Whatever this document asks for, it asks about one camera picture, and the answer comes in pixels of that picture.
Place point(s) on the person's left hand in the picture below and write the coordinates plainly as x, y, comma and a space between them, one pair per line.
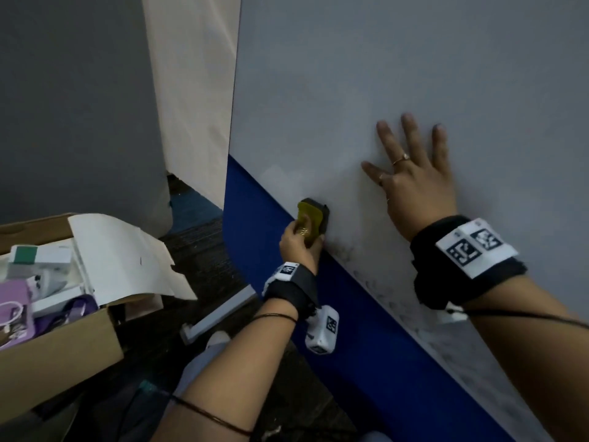
299, 253

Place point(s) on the person's right hand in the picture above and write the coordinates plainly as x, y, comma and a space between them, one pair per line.
418, 193

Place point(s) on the yellow and black whiteboard eraser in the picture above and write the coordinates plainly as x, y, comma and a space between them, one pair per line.
317, 214

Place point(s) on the large scribbled whiteboard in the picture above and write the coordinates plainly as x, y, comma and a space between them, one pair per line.
414, 64

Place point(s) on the person's right forearm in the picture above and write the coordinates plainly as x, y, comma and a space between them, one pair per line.
538, 363

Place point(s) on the person's left forearm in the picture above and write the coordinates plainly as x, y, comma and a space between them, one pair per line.
230, 377

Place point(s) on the person's blue jeans leg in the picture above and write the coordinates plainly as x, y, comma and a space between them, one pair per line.
198, 368

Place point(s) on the black wristband with marker tag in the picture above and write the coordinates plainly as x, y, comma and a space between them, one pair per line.
294, 290
432, 280

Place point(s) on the white stand foot bar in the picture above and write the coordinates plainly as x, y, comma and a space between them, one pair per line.
216, 315

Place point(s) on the white sneaker shoe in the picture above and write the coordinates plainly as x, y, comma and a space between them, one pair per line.
217, 339

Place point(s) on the purple packet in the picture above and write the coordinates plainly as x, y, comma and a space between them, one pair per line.
69, 313
16, 313

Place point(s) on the white and green small box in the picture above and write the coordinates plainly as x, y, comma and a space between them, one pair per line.
41, 260

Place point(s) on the open brown cardboard box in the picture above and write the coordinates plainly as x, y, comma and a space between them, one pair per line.
60, 359

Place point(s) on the grey partition panel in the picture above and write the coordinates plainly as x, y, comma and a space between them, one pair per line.
78, 110

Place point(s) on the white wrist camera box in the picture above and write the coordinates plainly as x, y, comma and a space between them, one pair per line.
322, 331
451, 313

